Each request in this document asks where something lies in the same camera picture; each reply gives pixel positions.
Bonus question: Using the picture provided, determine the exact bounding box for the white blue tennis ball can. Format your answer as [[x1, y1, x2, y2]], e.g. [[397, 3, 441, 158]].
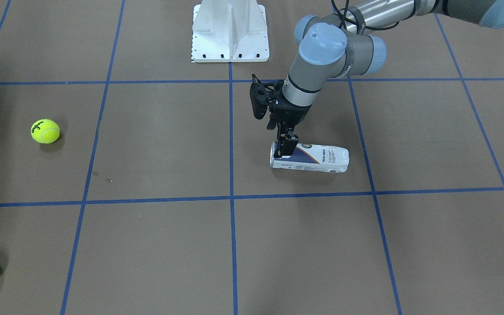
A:
[[269, 142, 350, 173]]

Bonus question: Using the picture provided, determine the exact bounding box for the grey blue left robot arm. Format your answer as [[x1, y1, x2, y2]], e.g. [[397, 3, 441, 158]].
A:
[[250, 0, 504, 159]]

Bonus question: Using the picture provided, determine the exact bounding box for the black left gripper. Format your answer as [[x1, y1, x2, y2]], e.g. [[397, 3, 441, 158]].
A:
[[266, 96, 312, 159]]

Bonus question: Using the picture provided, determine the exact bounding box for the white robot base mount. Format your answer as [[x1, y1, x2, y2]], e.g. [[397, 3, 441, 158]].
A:
[[191, 0, 270, 63]]

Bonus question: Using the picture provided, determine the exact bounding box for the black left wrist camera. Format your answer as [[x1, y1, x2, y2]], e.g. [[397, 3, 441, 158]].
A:
[[249, 74, 284, 120]]

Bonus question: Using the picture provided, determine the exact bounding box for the tennis ball with black logo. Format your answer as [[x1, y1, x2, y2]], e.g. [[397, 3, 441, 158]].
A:
[[30, 119, 60, 144]]

